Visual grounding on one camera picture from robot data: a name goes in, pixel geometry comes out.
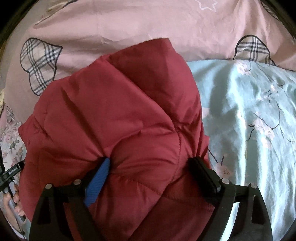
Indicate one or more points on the white floral ruffled pillow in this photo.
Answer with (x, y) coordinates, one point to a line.
(12, 147)

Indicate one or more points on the red quilted puffer coat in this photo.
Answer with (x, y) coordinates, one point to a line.
(140, 107)

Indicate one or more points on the light blue floral bed sheet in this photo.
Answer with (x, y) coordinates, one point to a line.
(248, 113)

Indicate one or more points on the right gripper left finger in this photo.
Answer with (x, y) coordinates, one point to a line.
(62, 212)

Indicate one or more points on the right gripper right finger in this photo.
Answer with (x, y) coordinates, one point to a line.
(252, 221)

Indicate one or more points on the person's left hand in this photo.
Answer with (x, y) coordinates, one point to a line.
(13, 209)

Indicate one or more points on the pink duvet with plaid hearts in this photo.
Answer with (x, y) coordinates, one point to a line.
(66, 36)

